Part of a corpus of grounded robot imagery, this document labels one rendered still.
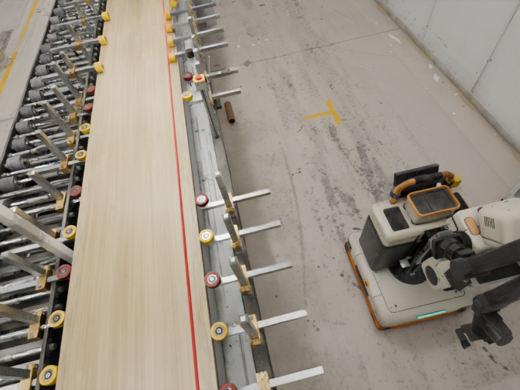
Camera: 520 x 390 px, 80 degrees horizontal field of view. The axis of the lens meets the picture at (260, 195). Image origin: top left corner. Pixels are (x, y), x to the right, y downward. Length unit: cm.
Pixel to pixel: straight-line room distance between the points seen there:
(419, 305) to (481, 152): 179
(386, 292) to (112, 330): 163
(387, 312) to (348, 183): 124
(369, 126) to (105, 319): 288
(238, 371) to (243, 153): 211
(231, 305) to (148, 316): 46
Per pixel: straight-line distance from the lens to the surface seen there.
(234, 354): 183
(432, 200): 191
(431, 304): 235
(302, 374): 157
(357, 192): 294
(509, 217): 137
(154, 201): 198
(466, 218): 149
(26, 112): 334
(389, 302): 227
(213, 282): 163
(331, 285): 253
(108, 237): 198
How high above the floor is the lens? 241
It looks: 56 degrees down
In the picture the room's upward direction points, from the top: 11 degrees counter-clockwise
